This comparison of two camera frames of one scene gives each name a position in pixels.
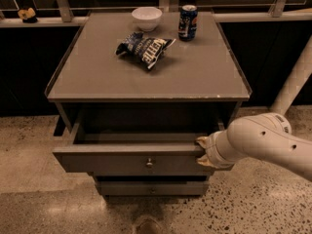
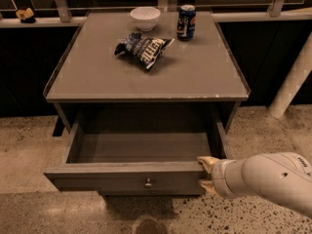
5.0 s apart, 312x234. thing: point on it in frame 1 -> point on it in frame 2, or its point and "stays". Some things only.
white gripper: x=213 y=151 -> x=218 y=176
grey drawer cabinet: x=136 y=91 stays
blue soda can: x=187 y=22 stays
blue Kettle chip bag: x=147 y=49 stays
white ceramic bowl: x=146 y=18 stays
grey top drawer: x=136 y=141 -> x=137 y=163
